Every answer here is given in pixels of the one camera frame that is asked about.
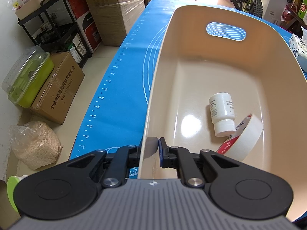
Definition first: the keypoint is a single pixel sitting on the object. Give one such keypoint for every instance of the beige plastic storage bin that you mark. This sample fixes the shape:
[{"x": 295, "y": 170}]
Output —
[{"x": 191, "y": 76}]

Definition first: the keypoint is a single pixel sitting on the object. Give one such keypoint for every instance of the blue silicone mat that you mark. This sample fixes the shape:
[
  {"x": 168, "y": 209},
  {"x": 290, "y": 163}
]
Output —
[{"x": 134, "y": 76}]

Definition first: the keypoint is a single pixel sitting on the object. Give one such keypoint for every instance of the large taped cardboard box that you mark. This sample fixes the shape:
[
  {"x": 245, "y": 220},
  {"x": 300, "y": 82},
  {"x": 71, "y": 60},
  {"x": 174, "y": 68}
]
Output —
[{"x": 115, "y": 14}]

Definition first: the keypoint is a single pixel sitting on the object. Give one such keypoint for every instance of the brown printed cardboard box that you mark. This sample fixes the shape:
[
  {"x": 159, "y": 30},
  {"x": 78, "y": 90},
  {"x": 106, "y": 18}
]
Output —
[{"x": 60, "y": 91}]

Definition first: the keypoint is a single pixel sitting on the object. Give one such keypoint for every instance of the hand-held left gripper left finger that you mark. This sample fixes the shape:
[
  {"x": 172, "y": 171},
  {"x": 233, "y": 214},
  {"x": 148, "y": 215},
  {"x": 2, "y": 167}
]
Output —
[{"x": 134, "y": 154}]

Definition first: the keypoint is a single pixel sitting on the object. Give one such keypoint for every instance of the white pill bottle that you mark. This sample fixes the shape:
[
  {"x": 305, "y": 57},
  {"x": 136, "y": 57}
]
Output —
[{"x": 221, "y": 110}]

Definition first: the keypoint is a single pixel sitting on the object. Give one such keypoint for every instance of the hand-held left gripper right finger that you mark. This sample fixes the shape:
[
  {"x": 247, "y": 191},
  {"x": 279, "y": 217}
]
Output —
[{"x": 163, "y": 152}]

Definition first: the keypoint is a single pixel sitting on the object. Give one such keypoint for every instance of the dark wooden shelf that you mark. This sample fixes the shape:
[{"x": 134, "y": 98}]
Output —
[{"x": 296, "y": 19}]

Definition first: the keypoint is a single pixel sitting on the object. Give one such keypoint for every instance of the black utility cart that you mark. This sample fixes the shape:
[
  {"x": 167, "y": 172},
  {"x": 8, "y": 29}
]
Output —
[{"x": 60, "y": 31}]

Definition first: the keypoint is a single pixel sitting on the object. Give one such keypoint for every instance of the beige open box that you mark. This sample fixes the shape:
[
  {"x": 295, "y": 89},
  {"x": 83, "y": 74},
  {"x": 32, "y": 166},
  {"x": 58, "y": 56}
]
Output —
[{"x": 36, "y": 2}]

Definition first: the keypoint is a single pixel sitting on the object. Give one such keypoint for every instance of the white tape roll red core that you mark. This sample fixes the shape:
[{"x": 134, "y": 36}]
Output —
[{"x": 244, "y": 139}]

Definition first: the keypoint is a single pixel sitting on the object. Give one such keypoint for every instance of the red and white appliance box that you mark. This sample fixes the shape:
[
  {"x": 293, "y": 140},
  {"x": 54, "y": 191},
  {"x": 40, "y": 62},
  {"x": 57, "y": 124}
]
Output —
[{"x": 90, "y": 31}]

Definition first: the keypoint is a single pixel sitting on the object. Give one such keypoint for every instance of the clear bag of grain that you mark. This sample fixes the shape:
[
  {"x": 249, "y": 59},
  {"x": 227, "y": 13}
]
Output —
[{"x": 36, "y": 143}]

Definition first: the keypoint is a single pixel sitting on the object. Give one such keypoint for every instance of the green plastic object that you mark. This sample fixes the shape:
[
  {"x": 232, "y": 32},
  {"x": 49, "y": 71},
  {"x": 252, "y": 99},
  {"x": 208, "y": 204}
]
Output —
[{"x": 12, "y": 189}]

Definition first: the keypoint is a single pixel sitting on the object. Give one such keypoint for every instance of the green container with clear lid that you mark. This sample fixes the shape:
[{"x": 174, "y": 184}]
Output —
[{"x": 31, "y": 79}]

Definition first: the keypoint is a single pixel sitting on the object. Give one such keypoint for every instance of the green and white carton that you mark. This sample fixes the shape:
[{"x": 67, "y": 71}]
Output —
[{"x": 303, "y": 9}]

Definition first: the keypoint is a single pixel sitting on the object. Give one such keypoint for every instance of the patterned tissue pack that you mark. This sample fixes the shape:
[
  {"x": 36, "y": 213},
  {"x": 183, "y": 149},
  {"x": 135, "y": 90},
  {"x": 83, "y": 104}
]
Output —
[{"x": 298, "y": 50}]

